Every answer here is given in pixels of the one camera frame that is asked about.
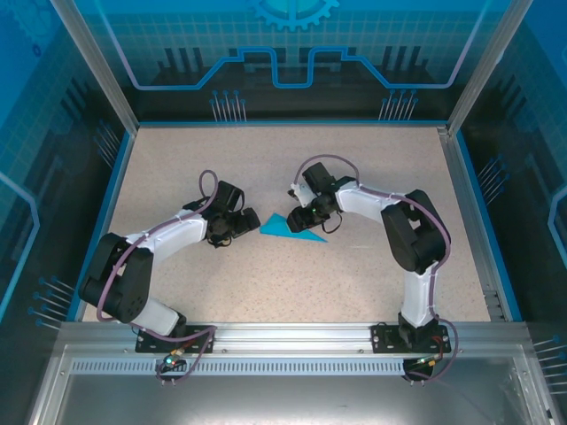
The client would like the thin black right gripper cable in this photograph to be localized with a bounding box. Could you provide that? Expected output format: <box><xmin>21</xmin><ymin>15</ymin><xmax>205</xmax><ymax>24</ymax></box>
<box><xmin>321</xmin><ymin>212</ymin><xmax>343</xmax><ymax>235</ymax></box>

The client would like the aluminium mounting rail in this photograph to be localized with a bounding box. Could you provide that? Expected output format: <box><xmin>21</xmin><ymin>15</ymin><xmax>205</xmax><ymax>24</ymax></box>
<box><xmin>57</xmin><ymin>321</ymin><xmax>528</xmax><ymax>351</ymax></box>

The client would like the left cable connector with light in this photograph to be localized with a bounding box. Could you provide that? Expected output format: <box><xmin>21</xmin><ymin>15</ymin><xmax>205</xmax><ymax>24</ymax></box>
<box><xmin>161</xmin><ymin>349</ymin><xmax>185</xmax><ymax>371</ymax></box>

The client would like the aluminium frame post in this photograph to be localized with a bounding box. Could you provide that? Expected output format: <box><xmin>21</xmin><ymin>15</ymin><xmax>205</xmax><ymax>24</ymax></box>
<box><xmin>446</xmin><ymin>0</ymin><xmax>535</xmax><ymax>136</ymax></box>
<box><xmin>50</xmin><ymin>0</ymin><xmax>139</xmax><ymax>134</ymax></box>

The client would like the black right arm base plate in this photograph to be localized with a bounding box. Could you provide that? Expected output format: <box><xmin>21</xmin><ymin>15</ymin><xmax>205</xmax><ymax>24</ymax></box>
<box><xmin>370</xmin><ymin>322</ymin><xmax>448</xmax><ymax>354</ymax></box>

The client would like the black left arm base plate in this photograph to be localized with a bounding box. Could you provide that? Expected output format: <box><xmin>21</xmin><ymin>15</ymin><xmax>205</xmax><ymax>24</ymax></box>
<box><xmin>136</xmin><ymin>324</ymin><xmax>217</xmax><ymax>354</ymax></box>

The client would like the aluminium side rail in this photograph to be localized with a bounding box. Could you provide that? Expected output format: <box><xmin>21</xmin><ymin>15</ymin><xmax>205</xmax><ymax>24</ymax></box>
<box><xmin>436</xmin><ymin>126</ymin><xmax>509</xmax><ymax>322</ymax></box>

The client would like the blue table edge strip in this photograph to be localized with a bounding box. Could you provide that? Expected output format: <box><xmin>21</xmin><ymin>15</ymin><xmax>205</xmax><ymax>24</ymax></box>
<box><xmin>455</xmin><ymin>132</ymin><xmax>524</xmax><ymax>322</ymax></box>
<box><xmin>73</xmin><ymin>130</ymin><xmax>134</xmax><ymax>322</ymax></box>

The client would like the grey metal tray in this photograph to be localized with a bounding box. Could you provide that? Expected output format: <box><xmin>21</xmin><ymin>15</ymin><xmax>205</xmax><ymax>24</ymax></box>
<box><xmin>26</xmin><ymin>344</ymin><xmax>557</xmax><ymax>425</ymax></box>

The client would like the slotted metal cable duct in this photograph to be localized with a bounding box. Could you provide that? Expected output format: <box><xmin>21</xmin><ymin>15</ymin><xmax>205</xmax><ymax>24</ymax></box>
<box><xmin>70</xmin><ymin>359</ymin><xmax>417</xmax><ymax>377</ymax></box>

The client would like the blue cloth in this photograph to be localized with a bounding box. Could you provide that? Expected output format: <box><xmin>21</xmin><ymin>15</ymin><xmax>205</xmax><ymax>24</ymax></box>
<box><xmin>258</xmin><ymin>212</ymin><xmax>330</xmax><ymax>244</ymax></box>

